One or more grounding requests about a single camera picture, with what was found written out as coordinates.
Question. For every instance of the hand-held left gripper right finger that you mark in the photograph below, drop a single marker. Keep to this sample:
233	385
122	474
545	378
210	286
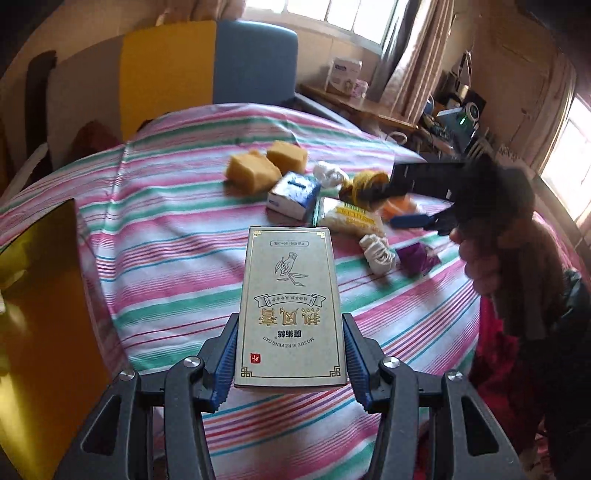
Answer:
358	364

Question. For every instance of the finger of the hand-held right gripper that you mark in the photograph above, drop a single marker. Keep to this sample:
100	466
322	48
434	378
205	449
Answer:
425	177
415	221

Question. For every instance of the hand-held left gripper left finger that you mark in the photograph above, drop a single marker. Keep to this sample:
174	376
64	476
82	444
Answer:
226	364

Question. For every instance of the yellow knit cloth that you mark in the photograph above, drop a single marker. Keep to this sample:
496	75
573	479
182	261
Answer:
362	183

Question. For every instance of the beige printed cardboard box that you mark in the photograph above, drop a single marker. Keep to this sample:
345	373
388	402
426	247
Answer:
288	304

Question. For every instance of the large cardboard storage box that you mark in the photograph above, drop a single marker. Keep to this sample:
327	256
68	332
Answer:
41	332

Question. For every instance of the person's right hand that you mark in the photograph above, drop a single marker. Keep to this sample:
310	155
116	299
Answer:
478	263

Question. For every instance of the orange cloth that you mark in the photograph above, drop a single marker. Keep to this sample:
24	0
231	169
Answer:
398	206

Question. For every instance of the purple wrapper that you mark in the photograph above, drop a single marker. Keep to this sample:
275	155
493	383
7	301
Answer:
418	258

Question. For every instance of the black device with green light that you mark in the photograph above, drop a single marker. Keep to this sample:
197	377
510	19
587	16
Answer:
457	124

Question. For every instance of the green-edged noodle snack packet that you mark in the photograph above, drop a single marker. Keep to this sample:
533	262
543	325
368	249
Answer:
351	217

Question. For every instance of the side window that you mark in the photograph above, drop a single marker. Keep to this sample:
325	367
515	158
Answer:
570	157

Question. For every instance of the wooden desk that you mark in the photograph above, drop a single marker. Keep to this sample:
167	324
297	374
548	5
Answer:
364	110

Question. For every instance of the crumpled white plastic bag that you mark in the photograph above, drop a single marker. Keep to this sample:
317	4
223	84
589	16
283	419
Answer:
330	174

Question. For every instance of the beige curtain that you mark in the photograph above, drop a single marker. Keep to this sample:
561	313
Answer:
415	60

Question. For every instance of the blue tissue pack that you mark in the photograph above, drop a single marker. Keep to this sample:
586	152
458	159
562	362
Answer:
293	196

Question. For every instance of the striped bedsheet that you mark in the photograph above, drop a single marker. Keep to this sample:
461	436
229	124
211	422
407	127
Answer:
175	249

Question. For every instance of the white appliance carton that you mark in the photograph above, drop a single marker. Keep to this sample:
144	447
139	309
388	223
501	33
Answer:
344	76

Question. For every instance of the yellow sponge block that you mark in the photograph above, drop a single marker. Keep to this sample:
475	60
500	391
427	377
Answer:
287	157
251	171

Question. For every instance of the person's red pants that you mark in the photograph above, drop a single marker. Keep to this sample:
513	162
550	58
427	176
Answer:
508	369

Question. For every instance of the person's dark jacket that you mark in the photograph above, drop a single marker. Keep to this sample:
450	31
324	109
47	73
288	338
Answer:
570	369

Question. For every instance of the padded colour-block headboard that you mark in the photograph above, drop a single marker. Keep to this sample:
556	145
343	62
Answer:
175	78

